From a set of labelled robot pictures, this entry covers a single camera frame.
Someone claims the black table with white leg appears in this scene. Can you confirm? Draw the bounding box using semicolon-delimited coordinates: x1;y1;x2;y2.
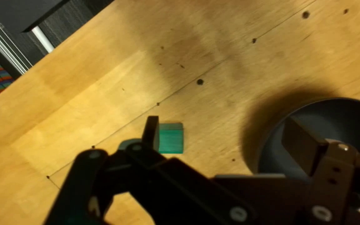
0;0;72;53

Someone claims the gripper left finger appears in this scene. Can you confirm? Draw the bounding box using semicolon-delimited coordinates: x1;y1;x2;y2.
44;116;255;225

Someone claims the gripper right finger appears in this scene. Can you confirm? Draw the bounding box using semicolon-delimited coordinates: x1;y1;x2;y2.
282;117;360;225

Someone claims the grey bowl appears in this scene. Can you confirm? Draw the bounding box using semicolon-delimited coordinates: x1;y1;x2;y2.
257;97;360;176

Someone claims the green block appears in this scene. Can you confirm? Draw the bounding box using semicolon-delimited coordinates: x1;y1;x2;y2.
159;122;184;154

